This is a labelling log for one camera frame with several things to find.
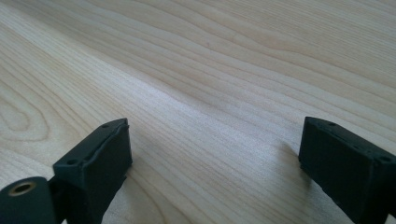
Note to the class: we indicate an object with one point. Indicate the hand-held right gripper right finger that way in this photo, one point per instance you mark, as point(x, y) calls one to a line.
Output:
point(345, 169)

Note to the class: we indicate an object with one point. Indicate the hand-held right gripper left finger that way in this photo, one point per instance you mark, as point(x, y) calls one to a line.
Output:
point(96, 168)

